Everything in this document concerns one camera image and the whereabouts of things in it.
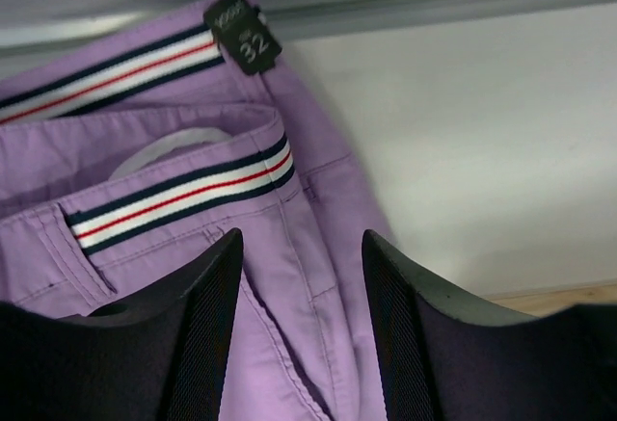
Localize purple trousers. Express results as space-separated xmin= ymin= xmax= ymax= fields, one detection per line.
xmin=1 ymin=0 xmax=389 ymax=420

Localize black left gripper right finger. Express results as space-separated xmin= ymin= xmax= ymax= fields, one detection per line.
xmin=362 ymin=230 xmax=616 ymax=421

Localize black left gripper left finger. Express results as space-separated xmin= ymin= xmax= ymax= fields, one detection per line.
xmin=1 ymin=229 xmax=243 ymax=420

